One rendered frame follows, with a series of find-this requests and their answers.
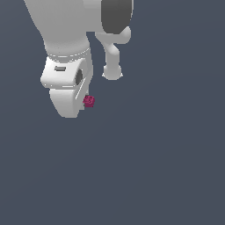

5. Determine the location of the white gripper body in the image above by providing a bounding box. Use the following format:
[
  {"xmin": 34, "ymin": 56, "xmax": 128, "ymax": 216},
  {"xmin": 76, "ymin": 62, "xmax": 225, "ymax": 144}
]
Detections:
[{"xmin": 48, "ymin": 78, "xmax": 88, "ymax": 119}]

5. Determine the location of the small magenta object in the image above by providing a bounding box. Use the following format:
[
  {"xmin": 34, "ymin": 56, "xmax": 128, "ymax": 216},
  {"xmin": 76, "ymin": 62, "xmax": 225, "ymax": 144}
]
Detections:
[{"xmin": 83, "ymin": 95, "xmax": 96, "ymax": 108}]

